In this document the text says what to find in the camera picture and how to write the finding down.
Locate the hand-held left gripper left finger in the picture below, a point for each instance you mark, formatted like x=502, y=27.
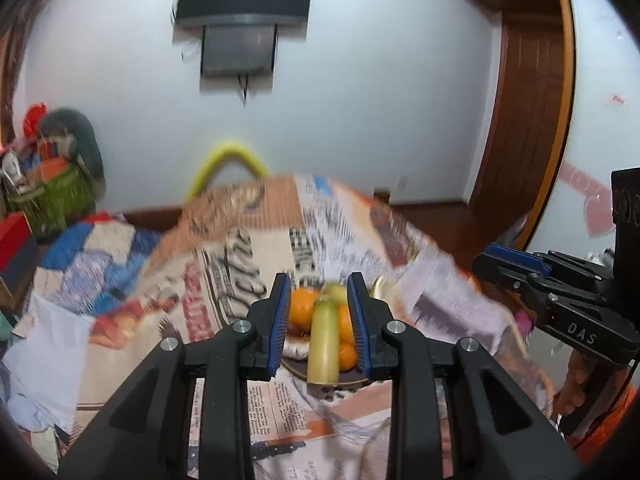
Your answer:
x=282, y=320

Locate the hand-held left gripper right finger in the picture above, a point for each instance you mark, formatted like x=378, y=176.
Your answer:
x=357, y=325

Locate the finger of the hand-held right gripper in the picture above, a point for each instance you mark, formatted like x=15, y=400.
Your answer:
x=505, y=275
x=520, y=257

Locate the large orange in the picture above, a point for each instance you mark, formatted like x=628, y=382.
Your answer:
x=346, y=322

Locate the small mandarin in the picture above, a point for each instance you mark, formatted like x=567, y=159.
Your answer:
x=347, y=355

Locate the long sugarcane piece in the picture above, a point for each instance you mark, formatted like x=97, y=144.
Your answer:
x=324, y=345

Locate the purple oval plate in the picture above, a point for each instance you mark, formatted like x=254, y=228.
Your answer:
x=350, y=379

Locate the person's right hand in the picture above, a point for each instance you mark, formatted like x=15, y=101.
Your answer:
x=575, y=377

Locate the large round mandarin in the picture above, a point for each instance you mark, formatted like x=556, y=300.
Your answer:
x=302, y=310

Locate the short sugarcane piece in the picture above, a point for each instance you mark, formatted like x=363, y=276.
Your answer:
x=336, y=292

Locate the newspaper print tablecloth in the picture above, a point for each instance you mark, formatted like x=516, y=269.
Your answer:
x=240, y=260

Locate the brown wooden door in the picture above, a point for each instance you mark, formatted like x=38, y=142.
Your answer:
x=525, y=110

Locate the white door panel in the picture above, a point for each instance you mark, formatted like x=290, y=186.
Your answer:
x=605, y=85

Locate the white cloth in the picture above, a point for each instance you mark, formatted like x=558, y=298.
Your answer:
x=45, y=360

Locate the green basket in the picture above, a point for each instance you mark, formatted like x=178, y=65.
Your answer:
x=55, y=200

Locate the orange box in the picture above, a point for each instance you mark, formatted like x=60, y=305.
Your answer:
x=52, y=170

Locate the red box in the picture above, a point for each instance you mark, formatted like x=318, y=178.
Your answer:
x=15, y=232

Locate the grey plush toy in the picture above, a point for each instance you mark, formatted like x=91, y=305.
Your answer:
x=75, y=127

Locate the red cloth item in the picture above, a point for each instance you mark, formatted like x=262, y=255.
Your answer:
x=35, y=120

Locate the grey wall-mounted box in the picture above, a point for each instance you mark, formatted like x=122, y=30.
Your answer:
x=237, y=50

